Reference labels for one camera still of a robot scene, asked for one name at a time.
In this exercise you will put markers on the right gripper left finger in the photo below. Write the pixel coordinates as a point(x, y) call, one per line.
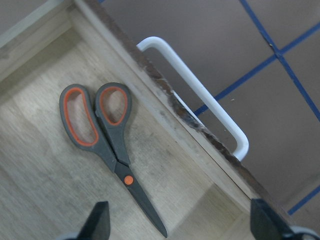
point(97, 225)

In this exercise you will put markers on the orange grey scissors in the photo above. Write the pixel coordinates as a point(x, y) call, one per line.
point(109, 141)

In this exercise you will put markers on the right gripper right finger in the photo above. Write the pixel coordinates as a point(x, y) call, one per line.
point(266, 224)

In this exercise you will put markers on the white drawer handle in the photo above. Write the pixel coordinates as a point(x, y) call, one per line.
point(242, 142)

